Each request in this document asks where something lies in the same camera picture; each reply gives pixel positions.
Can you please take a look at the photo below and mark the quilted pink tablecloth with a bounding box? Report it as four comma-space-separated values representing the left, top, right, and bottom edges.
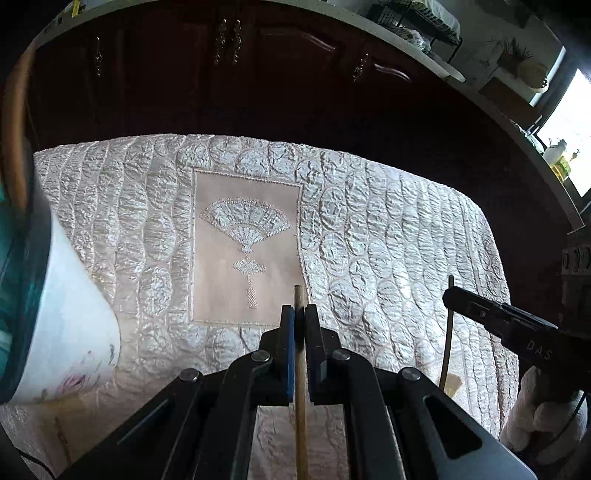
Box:
0, 134, 520, 480

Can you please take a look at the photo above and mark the white floral cup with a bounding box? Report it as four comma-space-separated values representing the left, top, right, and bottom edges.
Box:
0, 180, 122, 407

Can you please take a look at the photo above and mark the black wire dish rack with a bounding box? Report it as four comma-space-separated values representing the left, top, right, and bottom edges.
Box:
369, 0, 463, 52

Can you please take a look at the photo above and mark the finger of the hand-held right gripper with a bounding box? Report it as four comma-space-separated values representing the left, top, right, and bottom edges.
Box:
442, 286, 522, 342

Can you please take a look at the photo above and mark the brown wooden chopstick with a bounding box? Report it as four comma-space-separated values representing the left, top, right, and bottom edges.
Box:
1, 46, 35, 208

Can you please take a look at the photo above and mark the person's right hand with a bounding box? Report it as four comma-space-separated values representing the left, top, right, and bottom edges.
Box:
501, 367, 585, 464

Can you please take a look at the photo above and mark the dark brown chopstick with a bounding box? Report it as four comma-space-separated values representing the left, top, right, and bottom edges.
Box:
438, 274, 455, 386

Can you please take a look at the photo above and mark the yellow liquid bottle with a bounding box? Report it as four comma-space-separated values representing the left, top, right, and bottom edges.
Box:
542, 138, 575, 183

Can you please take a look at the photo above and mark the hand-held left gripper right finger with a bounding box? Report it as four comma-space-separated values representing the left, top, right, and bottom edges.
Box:
304, 304, 539, 480

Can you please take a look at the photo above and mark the dark wooden cabinet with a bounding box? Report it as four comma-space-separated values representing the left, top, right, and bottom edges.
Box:
14, 0, 583, 370

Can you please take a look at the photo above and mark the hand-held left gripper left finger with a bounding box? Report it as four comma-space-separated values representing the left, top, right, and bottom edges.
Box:
60, 305, 296, 480

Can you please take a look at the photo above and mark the light wooden chopstick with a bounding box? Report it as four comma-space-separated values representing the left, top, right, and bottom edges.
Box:
293, 285, 309, 480

